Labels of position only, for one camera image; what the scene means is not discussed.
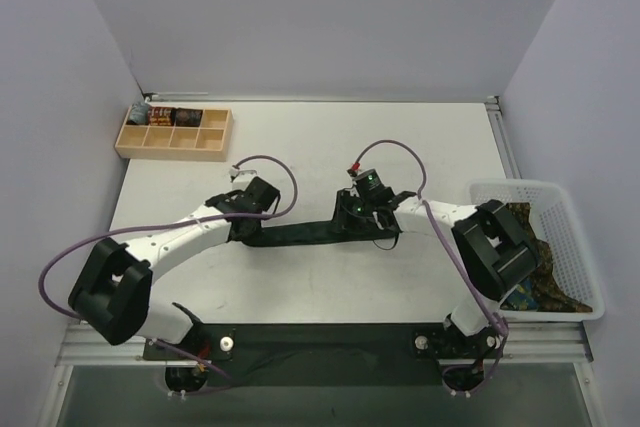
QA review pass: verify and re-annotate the dark green tie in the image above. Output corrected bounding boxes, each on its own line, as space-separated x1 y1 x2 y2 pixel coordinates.
242 221 399 248

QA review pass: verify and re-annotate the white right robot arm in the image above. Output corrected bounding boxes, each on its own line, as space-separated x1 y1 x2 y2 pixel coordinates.
337 165 541 357

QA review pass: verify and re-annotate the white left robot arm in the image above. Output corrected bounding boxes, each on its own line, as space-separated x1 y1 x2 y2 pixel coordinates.
68 176 280 359

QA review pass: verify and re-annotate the wooden compartment organizer box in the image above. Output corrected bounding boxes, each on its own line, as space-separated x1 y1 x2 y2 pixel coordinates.
115 105 234 162

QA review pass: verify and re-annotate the dark brown rolled tie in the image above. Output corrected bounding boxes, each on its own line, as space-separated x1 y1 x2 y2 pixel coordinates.
173 108 203 128

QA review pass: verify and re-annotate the red patterned rolled tie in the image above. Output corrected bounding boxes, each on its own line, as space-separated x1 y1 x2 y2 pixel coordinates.
147 106 175 127

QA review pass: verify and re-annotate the grey rolled tie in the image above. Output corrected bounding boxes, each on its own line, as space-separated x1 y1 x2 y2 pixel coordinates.
126 102 151 126

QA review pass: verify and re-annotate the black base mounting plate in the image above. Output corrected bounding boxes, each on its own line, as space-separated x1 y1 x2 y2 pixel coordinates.
143 323 504 392

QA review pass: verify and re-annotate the blue yellow patterned tie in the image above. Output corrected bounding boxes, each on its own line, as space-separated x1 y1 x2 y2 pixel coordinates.
501 279 539 312

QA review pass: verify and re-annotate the white plastic basket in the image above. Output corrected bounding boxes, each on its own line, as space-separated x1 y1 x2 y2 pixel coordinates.
468 179 605 322

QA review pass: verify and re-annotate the brown green patterned tie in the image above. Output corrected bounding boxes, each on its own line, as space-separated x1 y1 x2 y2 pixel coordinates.
506 203 593 313

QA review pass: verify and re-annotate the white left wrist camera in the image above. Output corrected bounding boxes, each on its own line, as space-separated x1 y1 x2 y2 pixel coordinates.
229 166 258 185

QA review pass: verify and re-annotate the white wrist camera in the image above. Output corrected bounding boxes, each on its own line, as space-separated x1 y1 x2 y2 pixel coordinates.
347 162 363 181
229 166 258 185

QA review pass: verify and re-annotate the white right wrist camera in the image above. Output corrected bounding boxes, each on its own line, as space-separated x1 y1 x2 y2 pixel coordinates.
347 162 363 181

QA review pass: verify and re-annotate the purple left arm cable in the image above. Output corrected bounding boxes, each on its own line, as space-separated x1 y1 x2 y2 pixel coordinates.
38 154 300 396

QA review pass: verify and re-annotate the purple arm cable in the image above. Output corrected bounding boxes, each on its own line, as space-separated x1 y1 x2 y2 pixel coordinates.
38 154 300 396
349 139 510 393

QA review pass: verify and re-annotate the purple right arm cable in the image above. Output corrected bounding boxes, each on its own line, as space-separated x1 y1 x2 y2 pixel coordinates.
349 139 510 393

